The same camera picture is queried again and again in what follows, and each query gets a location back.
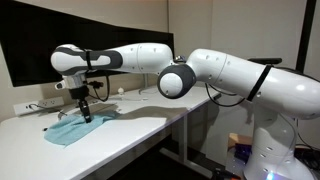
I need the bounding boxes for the small white round figurine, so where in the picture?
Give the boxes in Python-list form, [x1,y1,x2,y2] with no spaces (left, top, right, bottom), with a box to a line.
[118,87,125,96]

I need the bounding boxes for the white desk leg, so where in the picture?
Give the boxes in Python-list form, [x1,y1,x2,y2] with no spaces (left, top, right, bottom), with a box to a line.
[160,116,212,178]

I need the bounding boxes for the teal terry towel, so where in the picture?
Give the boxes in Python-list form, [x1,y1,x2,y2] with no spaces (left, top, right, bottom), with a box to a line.
[44,111,119,146]

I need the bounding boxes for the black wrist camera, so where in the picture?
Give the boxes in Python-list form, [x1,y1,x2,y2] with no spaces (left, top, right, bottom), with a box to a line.
[88,81,103,89]

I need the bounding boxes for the white cable on table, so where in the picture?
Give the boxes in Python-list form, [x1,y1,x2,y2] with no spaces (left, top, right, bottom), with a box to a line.
[138,85,161,96]

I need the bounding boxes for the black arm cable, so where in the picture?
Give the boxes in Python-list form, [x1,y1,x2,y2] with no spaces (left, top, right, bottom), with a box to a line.
[87,74,111,103]

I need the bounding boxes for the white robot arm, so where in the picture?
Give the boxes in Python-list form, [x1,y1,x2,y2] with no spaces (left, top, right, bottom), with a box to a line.
[51,43,320,180]

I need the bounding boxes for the black vertical pole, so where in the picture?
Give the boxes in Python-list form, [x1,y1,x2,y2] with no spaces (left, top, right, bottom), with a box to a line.
[295,0,317,73]

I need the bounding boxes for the white power strip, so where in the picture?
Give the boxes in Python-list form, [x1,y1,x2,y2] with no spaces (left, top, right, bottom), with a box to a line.
[13,97,64,116]

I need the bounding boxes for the cardboard box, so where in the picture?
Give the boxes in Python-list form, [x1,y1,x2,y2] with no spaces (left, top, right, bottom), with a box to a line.
[228,133,252,156]

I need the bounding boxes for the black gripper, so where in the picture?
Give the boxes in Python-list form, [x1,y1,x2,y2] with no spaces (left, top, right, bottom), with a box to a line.
[69,86,91,123]

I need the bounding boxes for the large black monitor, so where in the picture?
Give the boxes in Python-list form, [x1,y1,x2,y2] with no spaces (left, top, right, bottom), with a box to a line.
[0,0,174,87]

